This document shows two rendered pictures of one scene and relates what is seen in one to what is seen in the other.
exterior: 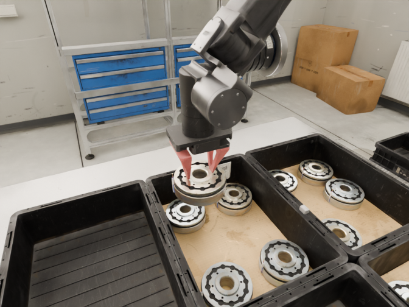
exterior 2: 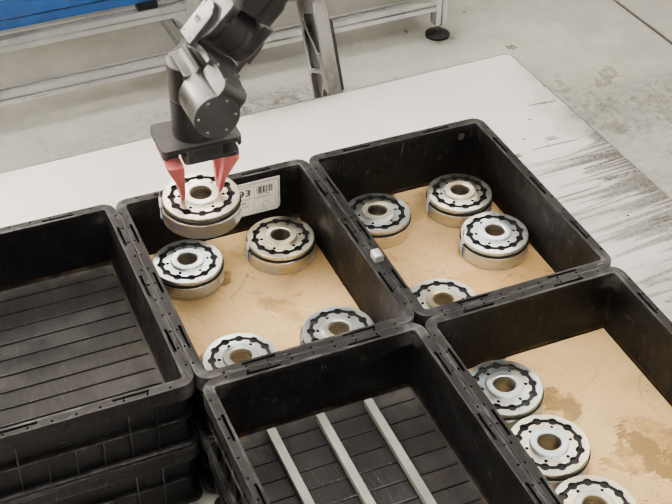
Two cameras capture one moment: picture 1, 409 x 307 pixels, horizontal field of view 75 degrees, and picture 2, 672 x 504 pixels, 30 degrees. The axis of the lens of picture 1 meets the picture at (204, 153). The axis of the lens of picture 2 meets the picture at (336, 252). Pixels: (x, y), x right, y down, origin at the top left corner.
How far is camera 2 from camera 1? 113 cm
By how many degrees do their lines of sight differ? 5
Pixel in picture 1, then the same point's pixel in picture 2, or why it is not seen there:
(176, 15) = not seen: outside the picture
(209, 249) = (225, 322)
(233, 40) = (229, 31)
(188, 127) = (179, 129)
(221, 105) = (208, 113)
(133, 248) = (96, 318)
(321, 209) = (444, 267)
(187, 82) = (174, 77)
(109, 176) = (27, 205)
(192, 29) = not seen: outside the picture
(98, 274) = (44, 350)
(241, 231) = (285, 299)
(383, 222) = not seen: hidden behind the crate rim
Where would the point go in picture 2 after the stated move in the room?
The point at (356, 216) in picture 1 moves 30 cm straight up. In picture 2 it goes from (503, 280) to (523, 106)
